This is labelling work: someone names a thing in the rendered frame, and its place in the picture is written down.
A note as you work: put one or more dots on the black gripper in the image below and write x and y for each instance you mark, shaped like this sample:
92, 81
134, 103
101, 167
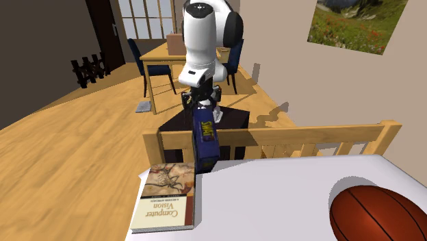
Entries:
202, 91

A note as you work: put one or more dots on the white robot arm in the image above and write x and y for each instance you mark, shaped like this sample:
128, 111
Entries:
200, 36

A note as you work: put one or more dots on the dark robot stand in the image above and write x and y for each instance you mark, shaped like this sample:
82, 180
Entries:
233, 120

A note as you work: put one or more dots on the dark blue chair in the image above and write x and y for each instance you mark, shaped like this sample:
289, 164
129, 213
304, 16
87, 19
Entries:
233, 56
156, 69

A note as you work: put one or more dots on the tall blue book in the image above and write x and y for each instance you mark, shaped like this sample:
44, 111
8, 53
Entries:
205, 143

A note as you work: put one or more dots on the wooden dining table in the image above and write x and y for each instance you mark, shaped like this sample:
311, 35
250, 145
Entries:
160, 55

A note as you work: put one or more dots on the small grey floor mat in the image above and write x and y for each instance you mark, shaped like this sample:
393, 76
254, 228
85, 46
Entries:
143, 106

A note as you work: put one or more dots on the black wooden rack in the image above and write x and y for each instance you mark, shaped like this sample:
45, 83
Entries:
90, 68

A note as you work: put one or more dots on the dark brown door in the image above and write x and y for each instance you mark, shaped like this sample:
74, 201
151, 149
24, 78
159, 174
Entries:
103, 30

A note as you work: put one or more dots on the beige textbook with cave painting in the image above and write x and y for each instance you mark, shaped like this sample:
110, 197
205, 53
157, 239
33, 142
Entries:
163, 207

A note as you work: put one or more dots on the wooden bed with white mattress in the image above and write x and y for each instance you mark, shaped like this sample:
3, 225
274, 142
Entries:
267, 197

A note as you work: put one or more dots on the orange basketball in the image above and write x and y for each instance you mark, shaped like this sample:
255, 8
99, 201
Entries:
377, 217

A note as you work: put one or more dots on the window with wooden frame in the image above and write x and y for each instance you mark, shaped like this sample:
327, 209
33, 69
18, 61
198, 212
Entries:
146, 18

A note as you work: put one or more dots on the meadow landscape wall picture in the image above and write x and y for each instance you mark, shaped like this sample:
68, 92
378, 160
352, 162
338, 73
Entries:
353, 26

